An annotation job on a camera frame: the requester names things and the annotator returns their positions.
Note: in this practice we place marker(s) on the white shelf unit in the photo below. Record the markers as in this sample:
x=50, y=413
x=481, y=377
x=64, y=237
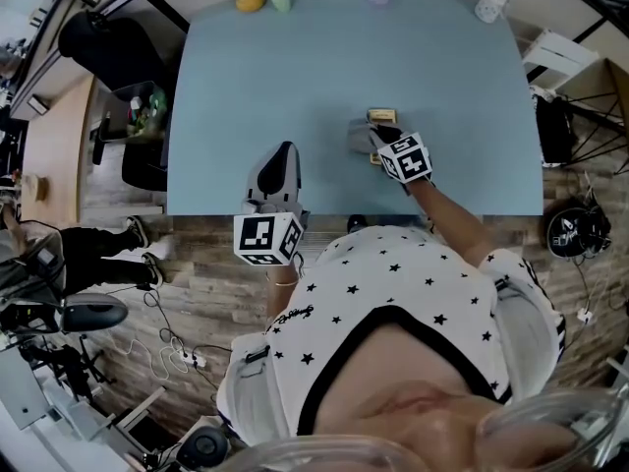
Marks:
x=560, y=56

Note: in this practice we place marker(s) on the grey stool seat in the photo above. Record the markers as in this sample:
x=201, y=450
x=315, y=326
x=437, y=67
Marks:
x=93, y=312

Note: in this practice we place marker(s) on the black office chair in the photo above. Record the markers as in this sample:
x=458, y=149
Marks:
x=113, y=52

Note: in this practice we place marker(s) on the black bag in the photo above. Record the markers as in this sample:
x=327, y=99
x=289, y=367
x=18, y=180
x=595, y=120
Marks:
x=555, y=131

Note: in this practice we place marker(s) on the person's face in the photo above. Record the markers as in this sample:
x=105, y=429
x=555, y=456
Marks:
x=442, y=411

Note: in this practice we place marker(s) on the clear eyeglasses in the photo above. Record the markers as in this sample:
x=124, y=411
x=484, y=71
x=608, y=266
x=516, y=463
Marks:
x=545, y=426

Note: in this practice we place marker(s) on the white power strip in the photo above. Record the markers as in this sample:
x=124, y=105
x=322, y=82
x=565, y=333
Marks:
x=189, y=358

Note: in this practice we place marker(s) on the round black device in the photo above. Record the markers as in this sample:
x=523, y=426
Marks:
x=204, y=444

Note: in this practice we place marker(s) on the person's white star print shirt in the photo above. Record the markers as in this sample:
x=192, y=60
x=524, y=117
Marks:
x=393, y=283

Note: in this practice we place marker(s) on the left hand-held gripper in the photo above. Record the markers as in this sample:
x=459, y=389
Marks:
x=260, y=236

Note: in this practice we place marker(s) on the white power adapter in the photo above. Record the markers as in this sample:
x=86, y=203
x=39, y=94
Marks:
x=587, y=315

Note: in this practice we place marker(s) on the dark bin with colourful items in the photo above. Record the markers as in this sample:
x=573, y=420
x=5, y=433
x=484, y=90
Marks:
x=142, y=111

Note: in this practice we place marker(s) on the person's right forearm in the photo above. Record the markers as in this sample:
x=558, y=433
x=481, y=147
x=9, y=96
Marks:
x=452, y=219

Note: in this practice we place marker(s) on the person's left forearm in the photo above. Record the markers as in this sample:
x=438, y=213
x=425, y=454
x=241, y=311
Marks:
x=282, y=298

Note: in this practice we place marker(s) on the grey cloth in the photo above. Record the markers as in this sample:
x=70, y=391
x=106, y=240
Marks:
x=359, y=138

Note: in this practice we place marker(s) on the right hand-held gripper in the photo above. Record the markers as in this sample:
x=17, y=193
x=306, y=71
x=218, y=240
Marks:
x=407, y=159

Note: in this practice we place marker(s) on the light wooden desk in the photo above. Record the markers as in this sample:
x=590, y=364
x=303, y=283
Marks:
x=54, y=155

